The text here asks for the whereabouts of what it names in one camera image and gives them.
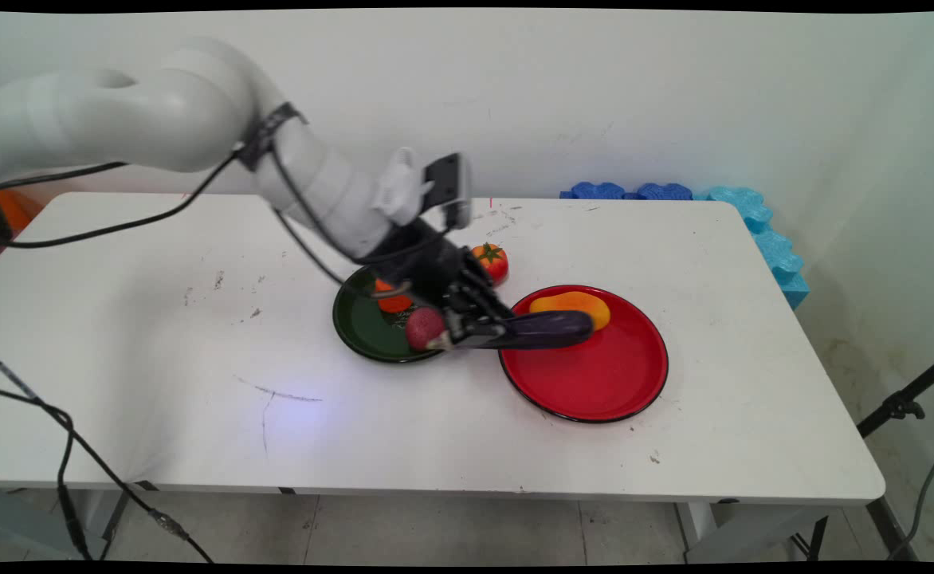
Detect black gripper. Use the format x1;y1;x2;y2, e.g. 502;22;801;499
359;219;517;352

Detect purple toy eggplant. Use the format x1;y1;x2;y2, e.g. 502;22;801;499
499;310;595;351

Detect pink-red toy ball fruit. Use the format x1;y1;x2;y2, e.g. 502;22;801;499
405;308;446;352

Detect red toy tomato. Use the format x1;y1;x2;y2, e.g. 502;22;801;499
471;242;509;286

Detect orange toy fruit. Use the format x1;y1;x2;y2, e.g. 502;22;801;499
375;277;414;313

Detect orange toy mango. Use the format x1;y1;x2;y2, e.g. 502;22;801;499
529;291;611;331

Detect green round plate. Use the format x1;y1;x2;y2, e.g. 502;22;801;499
332;265;456;364

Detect red round plate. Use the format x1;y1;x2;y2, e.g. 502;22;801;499
498;285;669;423

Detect dark blue foam piece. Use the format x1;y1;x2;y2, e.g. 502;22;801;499
629;183;694;202
560;182;627;201

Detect light blue foam piece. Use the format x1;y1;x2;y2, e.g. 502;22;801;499
694;187;775;234
752;230;810;311

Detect white table leg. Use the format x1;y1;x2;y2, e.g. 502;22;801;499
674;501;828;564

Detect black tripod stand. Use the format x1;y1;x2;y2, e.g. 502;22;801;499
856;349;934;560

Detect orange object behind table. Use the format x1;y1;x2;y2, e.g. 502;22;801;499
0;189;47;234

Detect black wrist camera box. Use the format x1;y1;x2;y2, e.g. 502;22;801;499
423;153;473;230

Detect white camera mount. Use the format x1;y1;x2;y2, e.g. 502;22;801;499
370;147;436;228

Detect black strap on arm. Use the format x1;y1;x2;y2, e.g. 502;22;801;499
236;102;308;172

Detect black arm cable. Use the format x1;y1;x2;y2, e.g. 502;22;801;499
0;143;412;300

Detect black cable with connector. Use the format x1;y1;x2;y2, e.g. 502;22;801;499
0;343;214;564

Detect black thick cable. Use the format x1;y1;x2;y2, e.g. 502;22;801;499
0;385;92;560

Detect grey hanging cable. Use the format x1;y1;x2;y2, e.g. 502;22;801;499
885;383;934;560

